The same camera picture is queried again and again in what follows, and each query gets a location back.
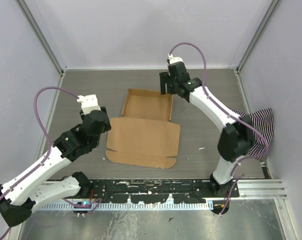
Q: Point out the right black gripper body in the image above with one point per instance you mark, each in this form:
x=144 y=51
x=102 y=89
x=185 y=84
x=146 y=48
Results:
x=172 y=85

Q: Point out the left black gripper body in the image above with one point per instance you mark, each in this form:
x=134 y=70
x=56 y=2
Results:
x=108 y=128

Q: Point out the brown cardboard box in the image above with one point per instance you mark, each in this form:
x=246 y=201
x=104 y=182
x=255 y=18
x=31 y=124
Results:
x=144 y=135

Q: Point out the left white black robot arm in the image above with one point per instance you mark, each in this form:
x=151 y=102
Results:
x=21 y=196

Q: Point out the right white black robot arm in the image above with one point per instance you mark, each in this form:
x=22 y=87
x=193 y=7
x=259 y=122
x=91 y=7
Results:
x=236 y=137

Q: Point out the striped purple cloth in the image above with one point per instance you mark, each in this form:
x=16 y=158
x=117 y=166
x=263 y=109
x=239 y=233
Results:
x=263 y=122

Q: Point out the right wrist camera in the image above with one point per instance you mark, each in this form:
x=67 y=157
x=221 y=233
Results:
x=173 y=59

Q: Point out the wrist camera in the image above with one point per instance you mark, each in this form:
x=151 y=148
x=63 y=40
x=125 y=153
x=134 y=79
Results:
x=173 y=59
x=88 y=103

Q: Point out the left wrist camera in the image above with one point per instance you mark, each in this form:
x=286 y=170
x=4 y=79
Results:
x=88 y=103

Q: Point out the white slotted cable duct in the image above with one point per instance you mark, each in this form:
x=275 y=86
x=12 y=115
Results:
x=129 y=206

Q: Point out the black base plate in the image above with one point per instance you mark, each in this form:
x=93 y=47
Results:
x=151 y=191

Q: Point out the left aluminium corner post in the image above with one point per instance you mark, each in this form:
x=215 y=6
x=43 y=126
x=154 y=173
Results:
x=35 y=20

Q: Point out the aluminium corner post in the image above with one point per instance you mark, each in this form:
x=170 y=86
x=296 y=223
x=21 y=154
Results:
x=35 y=20
x=258 y=33

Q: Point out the right aluminium corner post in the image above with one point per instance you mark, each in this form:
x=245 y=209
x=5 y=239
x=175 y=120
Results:
x=258 y=33

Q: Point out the aluminium front rail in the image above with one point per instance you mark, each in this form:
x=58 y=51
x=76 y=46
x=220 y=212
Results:
x=256 y=189

